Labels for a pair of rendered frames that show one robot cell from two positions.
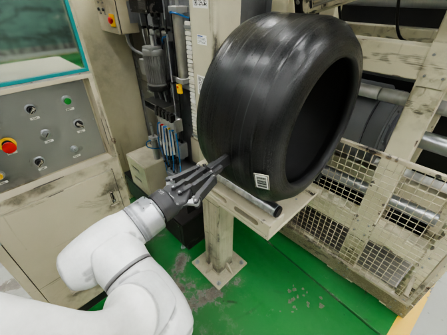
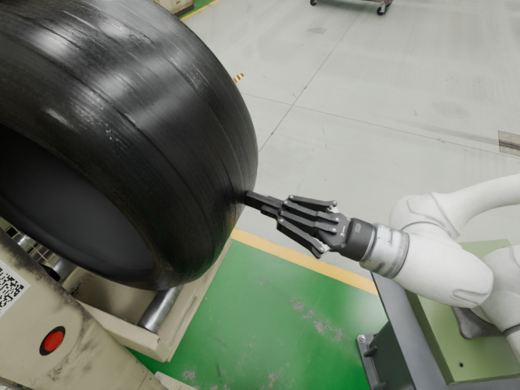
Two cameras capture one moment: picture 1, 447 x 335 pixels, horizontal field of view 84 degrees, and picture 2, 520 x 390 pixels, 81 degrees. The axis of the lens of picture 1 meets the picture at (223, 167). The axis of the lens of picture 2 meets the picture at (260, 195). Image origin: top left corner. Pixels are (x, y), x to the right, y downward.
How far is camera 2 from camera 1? 0.81 m
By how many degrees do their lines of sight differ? 79
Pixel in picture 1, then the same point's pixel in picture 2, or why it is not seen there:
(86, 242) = (463, 255)
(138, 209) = (395, 233)
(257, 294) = (199, 341)
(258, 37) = (135, 39)
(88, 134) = not seen: outside the picture
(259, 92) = (231, 88)
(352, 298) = not seen: hidden behind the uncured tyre
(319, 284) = not seen: hidden behind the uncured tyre
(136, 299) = (445, 197)
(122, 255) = (433, 229)
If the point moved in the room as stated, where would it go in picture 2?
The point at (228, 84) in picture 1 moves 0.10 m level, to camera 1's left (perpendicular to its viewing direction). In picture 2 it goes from (206, 121) to (232, 163)
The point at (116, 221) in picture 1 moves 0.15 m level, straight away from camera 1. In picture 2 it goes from (424, 244) to (398, 319)
